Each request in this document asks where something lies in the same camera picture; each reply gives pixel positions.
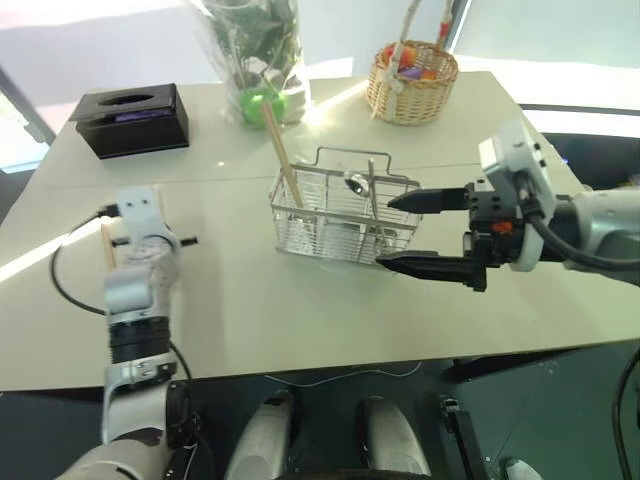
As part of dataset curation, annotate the wooden chopstick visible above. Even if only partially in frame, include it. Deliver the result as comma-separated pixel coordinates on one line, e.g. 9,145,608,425
100,223,118,272
260,101,315,236

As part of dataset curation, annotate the woven wicker basket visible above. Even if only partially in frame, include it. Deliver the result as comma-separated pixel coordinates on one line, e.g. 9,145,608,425
363,0,460,127

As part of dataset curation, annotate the black metal bracket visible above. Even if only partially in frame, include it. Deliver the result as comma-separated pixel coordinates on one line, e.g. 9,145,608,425
438,394,494,480

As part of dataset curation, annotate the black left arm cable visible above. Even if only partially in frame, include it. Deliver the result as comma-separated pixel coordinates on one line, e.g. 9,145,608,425
49,203,194,381

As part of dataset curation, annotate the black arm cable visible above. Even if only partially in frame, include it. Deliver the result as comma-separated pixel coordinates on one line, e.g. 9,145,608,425
518,187,640,287
49,203,194,381

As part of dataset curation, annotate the thin white cable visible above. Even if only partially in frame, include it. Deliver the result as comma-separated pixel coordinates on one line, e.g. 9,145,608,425
263,360,424,387

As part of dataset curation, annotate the grey rounded shape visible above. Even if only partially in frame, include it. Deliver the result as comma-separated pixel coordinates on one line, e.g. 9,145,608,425
223,389,297,480
358,394,432,480

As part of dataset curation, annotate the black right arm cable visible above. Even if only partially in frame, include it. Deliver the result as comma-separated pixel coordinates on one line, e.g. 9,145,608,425
518,187,640,287

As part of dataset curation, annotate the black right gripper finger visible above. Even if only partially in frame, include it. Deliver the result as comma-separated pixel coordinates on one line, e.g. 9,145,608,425
387,187,469,216
374,230,489,294

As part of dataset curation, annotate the metal spoon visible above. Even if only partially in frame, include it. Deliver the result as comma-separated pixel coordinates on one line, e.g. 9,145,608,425
343,157,396,251

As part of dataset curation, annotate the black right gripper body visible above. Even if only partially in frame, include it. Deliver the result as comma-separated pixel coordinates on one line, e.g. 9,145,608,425
464,182,527,269

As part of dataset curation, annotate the silver wire basket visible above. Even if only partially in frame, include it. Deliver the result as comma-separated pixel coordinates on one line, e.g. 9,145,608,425
269,146,422,266

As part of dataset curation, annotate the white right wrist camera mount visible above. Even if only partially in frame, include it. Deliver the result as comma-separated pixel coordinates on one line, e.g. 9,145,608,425
478,119,556,274

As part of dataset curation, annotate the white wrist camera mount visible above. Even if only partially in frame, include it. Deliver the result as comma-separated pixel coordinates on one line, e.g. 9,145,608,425
116,185,175,247
478,119,556,274

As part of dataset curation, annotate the black tissue box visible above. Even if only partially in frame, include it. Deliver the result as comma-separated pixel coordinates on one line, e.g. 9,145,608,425
68,82,191,161

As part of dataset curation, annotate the plastic wrapped green plant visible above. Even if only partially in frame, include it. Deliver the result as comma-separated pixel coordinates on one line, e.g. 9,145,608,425
185,0,312,130

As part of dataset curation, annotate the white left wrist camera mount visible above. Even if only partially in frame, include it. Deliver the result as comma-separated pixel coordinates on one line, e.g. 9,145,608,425
116,185,175,247

